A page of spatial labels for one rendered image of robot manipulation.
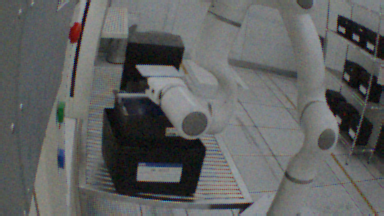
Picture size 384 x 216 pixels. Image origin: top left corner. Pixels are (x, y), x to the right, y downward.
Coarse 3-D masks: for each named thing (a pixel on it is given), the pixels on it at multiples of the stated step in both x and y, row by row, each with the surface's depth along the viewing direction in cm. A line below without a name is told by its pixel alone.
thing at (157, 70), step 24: (144, 72) 126; (168, 72) 129; (120, 96) 127; (144, 96) 130; (120, 120) 129; (144, 120) 123; (168, 120) 125; (120, 144) 130; (144, 144) 126; (168, 144) 128; (192, 144) 131
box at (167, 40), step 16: (144, 32) 225; (128, 48) 201; (144, 48) 202; (160, 48) 203; (176, 48) 204; (128, 64) 205; (144, 64) 206; (160, 64) 207; (176, 64) 208; (128, 80) 208
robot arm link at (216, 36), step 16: (208, 16) 98; (208, 32) 99; (224, 32) 98; (192, 48) 103; (208, 48) 99; (224, 48) 100; (208, 64) 101; (224, 64) 102; (224, 80) 105; (224, 96) 109; (224, 112) 109; (224, 128) 112
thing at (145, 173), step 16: (112, 112) 144; (112, 144) 126; (112, 160) 127; (128, 160) 122; (144, 160) 124; (160, 160) 126; (176, 160) 127; (192, 160) 129; (112, 176) 129; (128, 176) 124; (144, 176) 126; (160, 176) 128; (176, 176) 130; (192, 176) 132; (128, 192) 127; (144, 192) 129; (160, 192) 131; (176, 192) 133; (192, 192) 135
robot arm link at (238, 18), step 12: (216, 0) 97; (228, 0) 95; (240, 0) 94; (252, 0) 95; (264, 0) 93; (276, 0) 91; (288, 0) 88; (300, 0) 86; (312, 0) 87; (216, 12) 97; (228, 12) 96; (240, 12) 96; (300, 12) 89
